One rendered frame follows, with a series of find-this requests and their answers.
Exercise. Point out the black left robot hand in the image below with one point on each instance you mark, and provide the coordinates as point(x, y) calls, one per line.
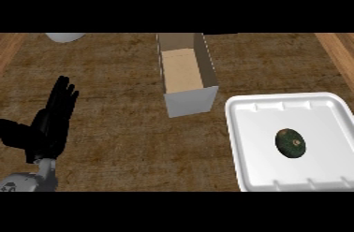
point(47, 129)

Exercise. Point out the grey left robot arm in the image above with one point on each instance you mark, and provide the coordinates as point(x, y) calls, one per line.
point(31, 179)

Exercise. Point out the open cardboard box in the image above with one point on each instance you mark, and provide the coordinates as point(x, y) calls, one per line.
point(186, 76)

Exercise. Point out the white foam tray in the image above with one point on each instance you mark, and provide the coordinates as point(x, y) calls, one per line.
point(271, 123)

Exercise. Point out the dark green squash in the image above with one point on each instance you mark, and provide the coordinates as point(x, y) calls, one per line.
point(290, 142)

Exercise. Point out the white round bowl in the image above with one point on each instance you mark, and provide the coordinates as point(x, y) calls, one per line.
point(65, 36)

